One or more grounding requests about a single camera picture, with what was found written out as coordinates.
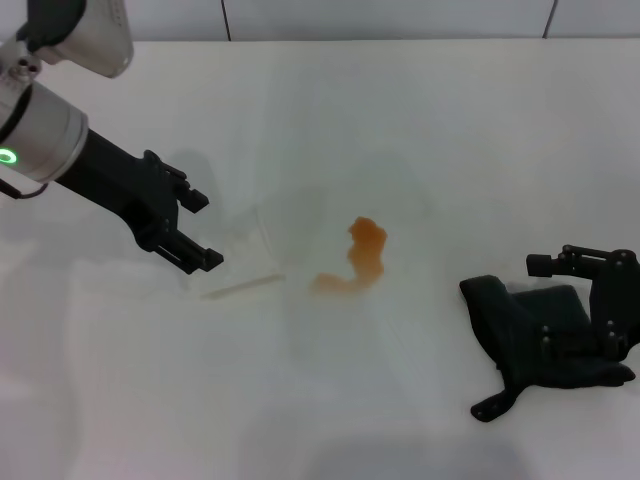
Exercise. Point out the dark blue rag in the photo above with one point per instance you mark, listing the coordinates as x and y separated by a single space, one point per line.
505 330

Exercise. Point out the white paper cup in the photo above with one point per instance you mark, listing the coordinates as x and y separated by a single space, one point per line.
240 260

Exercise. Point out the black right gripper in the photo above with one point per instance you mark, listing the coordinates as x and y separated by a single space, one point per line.
617 300

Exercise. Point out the brown water stain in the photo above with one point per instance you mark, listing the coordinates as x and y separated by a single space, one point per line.
367 250

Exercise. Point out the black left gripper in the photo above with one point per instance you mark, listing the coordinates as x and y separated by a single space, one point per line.
120 185

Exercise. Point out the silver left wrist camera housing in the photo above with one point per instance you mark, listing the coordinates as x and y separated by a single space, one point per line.
95 30

